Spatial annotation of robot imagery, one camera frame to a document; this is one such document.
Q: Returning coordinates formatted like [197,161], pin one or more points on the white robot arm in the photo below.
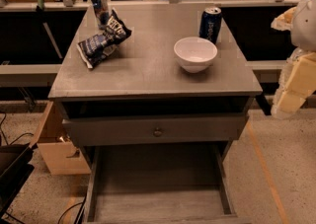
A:
[301,22]

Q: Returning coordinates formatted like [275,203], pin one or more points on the black equipment case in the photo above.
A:
[15,169]

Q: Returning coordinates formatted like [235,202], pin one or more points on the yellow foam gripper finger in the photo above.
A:
[297,82]

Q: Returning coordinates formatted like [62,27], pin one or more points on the light wooden box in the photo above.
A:
[57,150]

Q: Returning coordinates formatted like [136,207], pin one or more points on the blue silver energy drink can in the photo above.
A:
[101,11]

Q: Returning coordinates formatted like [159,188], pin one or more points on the grey open bottom drawer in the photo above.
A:
[182,183]

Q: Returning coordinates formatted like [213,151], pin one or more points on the blue pepsi can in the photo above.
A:
[210,23]

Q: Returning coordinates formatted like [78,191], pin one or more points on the brass drawer knob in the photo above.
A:
[157,132]

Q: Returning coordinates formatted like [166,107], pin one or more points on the blue chip bag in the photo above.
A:
[97,48]

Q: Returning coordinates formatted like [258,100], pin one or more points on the grey wooden drawer cabinet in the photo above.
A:
[143,78]

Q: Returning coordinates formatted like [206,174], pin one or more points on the grey middle drawer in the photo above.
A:
[100,131]

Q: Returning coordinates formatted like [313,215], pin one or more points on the white ceramic bowl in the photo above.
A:
[195,54]

